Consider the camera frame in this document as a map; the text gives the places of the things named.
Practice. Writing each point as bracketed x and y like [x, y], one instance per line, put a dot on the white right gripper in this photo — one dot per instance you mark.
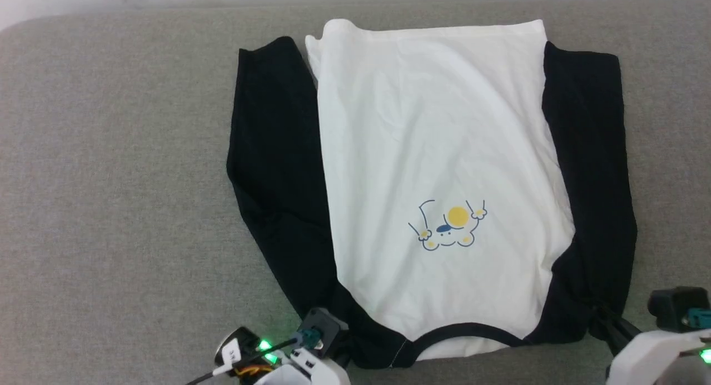
[655, 360]

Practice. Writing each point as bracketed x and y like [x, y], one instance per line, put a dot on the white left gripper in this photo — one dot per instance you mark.
[311, 371]

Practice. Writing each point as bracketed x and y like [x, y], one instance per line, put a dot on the white and black raglan shirt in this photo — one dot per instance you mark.
[433, 151]

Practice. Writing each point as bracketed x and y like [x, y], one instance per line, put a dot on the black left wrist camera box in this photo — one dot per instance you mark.
[328, 324]

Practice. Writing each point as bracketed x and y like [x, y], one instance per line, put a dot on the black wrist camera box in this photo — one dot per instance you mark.
[672, 307]
[328, 324]

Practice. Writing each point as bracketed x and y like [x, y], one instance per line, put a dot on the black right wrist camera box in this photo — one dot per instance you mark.
[672, 307]

